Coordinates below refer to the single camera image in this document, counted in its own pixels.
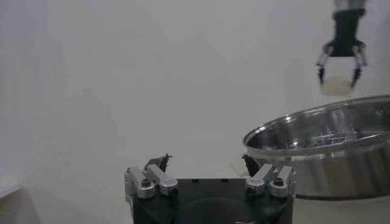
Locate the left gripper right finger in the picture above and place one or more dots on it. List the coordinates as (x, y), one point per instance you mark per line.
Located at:
(262, 178)

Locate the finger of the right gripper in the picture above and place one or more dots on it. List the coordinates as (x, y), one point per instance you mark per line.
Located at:
(324, 58)
(360, 58)

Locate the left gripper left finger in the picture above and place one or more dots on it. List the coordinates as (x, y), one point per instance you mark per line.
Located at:
(158, 178)

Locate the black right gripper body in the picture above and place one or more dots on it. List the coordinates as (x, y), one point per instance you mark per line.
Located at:
(345, 33)

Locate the white steamed baozi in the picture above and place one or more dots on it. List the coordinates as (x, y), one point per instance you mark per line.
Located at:
(335, 86)

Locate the stainless steel steamer basket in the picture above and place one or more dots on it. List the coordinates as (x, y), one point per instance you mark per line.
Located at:
(335, 173)

